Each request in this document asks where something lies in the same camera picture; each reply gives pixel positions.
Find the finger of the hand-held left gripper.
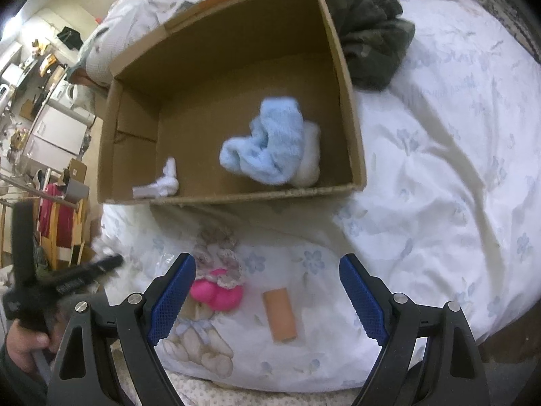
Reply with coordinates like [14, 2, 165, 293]
[39, 254, 124, 301]
[12, 202, 38, 284]

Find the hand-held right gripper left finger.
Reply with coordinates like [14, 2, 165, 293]
[46, 253, 197, 406]

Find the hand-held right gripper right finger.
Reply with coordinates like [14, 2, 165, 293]
[338, 254, 491, 406]

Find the pink plush toy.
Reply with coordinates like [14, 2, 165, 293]
[189, 267, 246, 313]

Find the brown sponge block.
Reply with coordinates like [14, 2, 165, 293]
[262, 288, 299, 343]

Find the brown cardboard box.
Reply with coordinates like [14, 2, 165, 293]
[96, 0, 368, 206]

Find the person's left forearm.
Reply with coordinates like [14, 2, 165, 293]
[0, 342, 48, 406]

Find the person's left hand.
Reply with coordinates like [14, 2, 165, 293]
[8, 320, 52, 363]

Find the wooden rack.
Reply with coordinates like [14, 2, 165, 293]
[0, 169, 90, 272]

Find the red bag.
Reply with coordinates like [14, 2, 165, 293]
[39, 184, 84, 250]

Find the small cardboard carton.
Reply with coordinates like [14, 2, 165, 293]
[63, 158, 88, 187]

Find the cream dotted bedsheet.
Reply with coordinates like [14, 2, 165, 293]
[109, 342, 360, 406]

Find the small white sock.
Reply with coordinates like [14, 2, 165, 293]
[132, 157, 180, 199]

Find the white cabinet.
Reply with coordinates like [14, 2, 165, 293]
[22, 104, 96, 166]

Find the white floral quilt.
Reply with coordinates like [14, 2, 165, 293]
[82, 0, 541, 394]

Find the white fluffy cloth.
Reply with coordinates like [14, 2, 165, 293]
[291, 120, 321, 188]

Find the light blue fluffy sock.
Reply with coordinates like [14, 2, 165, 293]
[220, 97, 306, 186]

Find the dark camouflage garment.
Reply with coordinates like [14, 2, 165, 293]
[319, 0, 417, 92]

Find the dark patterned blanket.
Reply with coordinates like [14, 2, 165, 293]
[451, 0, 541, 62]

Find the black cloth on wall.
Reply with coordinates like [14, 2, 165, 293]
[56, 26, 84, 50]

